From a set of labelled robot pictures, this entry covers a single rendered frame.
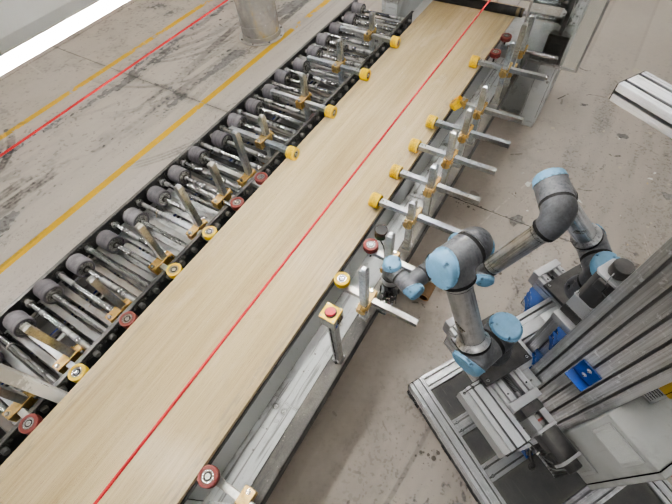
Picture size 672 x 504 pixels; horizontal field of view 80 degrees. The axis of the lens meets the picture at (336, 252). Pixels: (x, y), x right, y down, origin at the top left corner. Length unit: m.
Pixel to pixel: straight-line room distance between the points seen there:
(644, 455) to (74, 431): 2.06
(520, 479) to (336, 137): 2.19
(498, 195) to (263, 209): 2.12
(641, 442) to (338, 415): 1.62
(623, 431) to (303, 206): 1.69
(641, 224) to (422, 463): 2.51
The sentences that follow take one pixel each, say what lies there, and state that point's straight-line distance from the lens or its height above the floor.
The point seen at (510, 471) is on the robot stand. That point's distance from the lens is 2.52.
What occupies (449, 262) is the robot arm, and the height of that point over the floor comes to 1.63.
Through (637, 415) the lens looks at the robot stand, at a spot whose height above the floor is 1.23.
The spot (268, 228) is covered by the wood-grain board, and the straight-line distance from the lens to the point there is 2.22.
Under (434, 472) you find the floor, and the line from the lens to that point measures 2.65.
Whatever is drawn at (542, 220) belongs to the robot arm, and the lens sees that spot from 1.51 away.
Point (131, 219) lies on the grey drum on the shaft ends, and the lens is 2.66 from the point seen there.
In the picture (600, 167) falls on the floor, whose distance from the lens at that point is 4.24.
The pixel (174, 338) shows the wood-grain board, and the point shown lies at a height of 0.90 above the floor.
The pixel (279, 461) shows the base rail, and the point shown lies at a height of 0.70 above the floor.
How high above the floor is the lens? 2.61
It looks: 56 degrees down
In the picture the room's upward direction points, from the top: 7 degrees counter-clockwise
